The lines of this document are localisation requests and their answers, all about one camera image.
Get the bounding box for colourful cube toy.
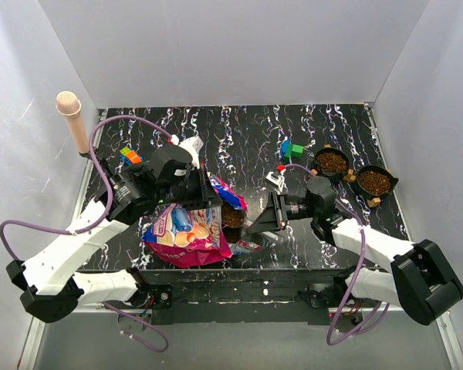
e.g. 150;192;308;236
120;146;144;166

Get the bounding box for blue green toy blocks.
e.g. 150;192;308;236
280;140;305;161

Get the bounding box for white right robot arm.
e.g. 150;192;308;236
246;172;463;325

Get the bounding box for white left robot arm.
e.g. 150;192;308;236
6;163;222;323

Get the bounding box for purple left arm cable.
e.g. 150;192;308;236
0;114;178;354

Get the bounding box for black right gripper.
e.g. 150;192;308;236
248;190;319;234

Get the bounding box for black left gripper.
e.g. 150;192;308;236
157;161;224;210

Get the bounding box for pink microphone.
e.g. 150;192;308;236
56;91;90;155

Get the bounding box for pink pet food bag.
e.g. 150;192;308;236
142;175;262;268

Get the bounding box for black bowl with logo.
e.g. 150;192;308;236
309;144;357;185

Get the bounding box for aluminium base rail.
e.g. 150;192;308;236
19;287;463;369

